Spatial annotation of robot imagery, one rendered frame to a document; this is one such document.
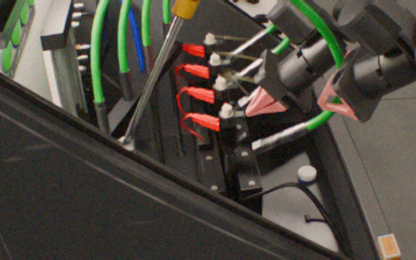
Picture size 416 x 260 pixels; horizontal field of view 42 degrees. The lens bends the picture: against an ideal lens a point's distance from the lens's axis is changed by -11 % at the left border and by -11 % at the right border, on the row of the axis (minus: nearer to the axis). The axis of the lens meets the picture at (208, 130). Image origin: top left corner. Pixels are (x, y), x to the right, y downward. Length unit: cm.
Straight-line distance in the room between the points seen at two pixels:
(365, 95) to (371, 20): 13
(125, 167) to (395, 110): 243
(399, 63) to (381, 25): 5
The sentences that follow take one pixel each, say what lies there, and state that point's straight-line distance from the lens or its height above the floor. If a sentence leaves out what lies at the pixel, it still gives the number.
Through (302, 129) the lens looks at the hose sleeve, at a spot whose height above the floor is 116.
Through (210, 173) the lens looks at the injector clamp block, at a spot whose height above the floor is 98.
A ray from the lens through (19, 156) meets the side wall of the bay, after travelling 58.
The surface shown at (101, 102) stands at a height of 116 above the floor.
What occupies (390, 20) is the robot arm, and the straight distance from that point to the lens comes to 66.
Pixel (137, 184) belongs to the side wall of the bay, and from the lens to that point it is 59.
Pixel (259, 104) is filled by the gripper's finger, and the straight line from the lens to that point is 94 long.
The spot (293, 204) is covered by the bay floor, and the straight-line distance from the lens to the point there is 121.
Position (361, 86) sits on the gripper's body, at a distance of 74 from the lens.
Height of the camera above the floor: 169
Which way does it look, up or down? 38 degrees down
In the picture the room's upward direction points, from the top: 4 degrees counter-clockwise
